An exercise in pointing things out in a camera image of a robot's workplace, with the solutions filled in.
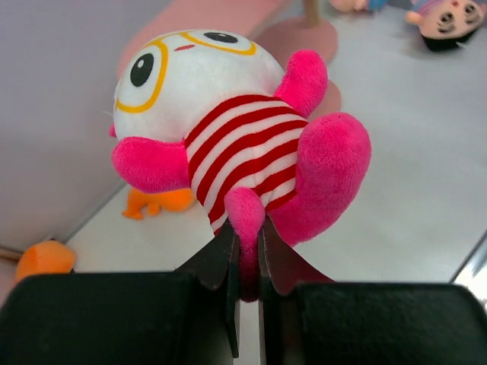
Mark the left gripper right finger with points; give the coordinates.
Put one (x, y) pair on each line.
(307, 318)

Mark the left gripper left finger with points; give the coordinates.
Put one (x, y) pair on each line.
(186, 316)

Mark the pink panda plush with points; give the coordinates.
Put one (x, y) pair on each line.
(215, 113)

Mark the orange shark plush near shelf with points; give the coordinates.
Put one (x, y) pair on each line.
(140, 204)

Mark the doll plush on bottom shelf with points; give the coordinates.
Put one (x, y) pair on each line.
(348, 6)

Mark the orange shark plush front-left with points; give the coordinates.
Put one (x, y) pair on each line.
(47, 257)

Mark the blue-hat doll plush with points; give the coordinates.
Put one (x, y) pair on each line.
(447, 24)

